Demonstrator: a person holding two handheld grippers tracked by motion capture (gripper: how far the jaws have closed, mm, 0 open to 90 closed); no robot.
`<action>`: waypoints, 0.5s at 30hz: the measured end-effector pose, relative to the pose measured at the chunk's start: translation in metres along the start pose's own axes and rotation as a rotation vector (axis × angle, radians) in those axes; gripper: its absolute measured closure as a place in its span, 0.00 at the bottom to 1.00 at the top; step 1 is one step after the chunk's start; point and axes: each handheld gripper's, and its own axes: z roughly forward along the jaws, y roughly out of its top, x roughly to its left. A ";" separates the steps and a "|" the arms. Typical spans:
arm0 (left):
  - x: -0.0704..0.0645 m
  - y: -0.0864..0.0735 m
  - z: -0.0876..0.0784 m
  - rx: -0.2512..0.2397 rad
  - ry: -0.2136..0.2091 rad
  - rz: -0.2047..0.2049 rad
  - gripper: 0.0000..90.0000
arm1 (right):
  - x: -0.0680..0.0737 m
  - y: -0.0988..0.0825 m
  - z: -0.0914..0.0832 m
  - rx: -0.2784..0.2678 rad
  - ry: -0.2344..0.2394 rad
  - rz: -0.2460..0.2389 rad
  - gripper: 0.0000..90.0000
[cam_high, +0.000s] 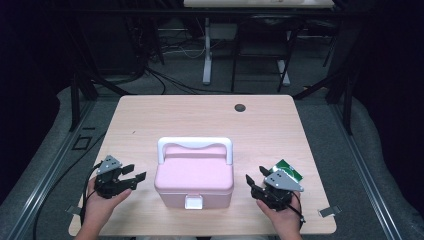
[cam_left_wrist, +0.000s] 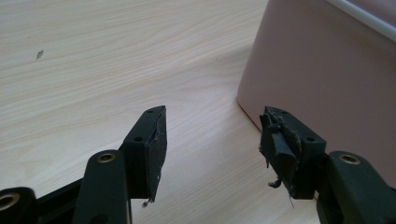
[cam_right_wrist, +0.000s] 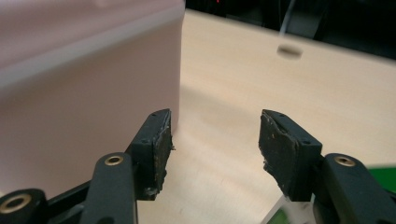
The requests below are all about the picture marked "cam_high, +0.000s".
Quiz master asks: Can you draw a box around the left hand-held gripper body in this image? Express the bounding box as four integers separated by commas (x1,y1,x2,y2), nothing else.
94,154,133,200

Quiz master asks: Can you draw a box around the metal table clamp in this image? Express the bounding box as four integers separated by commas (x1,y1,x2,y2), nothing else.
65,204,83,217
317,205,343,219

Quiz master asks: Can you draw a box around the thin white cable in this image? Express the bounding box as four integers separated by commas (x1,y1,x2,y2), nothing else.
162,45,206,60

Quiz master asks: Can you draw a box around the white desk top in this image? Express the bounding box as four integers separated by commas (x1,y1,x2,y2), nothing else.
183,0,335,9

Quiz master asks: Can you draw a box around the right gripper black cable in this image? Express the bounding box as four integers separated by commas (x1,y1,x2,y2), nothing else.
287,191,307,231

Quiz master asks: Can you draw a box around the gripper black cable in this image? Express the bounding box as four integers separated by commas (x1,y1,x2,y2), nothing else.
287,191,307,231
33,132,108,240

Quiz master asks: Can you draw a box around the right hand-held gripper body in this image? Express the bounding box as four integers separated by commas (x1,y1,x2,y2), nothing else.
257,168,305,212

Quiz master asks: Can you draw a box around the black chair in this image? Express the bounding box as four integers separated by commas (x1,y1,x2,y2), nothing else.
230,14,306,94

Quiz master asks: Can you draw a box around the person's left hand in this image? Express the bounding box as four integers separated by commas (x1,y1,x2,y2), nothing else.
81,181,133,232

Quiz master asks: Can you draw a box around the aluminium floor rail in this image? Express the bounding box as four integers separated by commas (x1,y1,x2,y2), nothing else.
333,103,405,240
2,99,97,240

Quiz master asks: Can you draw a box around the white desk leg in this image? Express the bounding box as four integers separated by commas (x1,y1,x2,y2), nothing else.
202,17,213,86
277,59,291,87

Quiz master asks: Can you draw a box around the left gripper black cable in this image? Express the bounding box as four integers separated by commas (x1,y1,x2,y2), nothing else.
33,132,108,240

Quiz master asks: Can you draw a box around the pink storage box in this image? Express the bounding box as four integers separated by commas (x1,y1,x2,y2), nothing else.
153,136,235,211

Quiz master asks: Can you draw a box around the person's right hand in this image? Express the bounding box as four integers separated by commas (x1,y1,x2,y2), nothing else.
255,191,304,235

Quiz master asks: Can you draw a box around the black metal stand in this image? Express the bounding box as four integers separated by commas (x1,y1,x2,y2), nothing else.
67,69,100,133
293,64,355,136

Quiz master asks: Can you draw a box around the small green box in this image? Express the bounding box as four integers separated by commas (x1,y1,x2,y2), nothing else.
269,158,305,184

